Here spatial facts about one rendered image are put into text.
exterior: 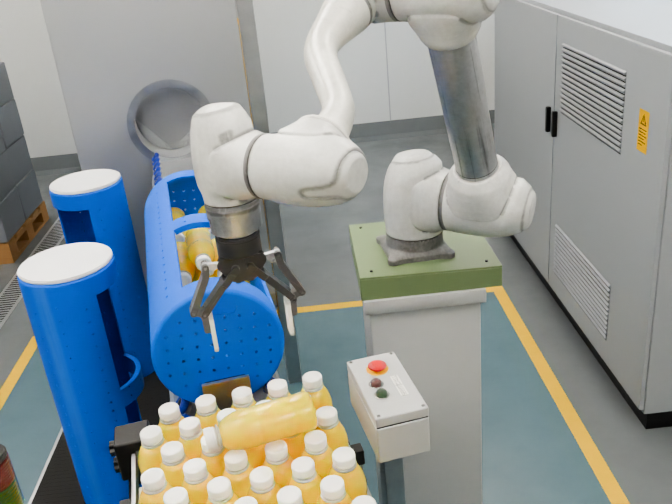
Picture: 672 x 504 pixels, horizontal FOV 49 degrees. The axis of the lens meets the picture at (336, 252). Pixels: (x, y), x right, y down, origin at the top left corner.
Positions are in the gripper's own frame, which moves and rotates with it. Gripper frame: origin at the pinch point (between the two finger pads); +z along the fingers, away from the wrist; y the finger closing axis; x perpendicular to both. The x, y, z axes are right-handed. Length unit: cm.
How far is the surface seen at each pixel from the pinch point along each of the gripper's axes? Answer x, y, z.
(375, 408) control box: 9.4, -18.9, 14.8
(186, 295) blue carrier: -24.8, 10.6, 2.1
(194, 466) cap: 12.5, 14.1, 15.6
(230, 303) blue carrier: -23.4, 2.1, 5.2
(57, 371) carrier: -91, 54, 52
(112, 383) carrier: -90, 39, 59
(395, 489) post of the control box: 4.6, -22.9, 39.3
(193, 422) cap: 0.2, 13.3, 15.6
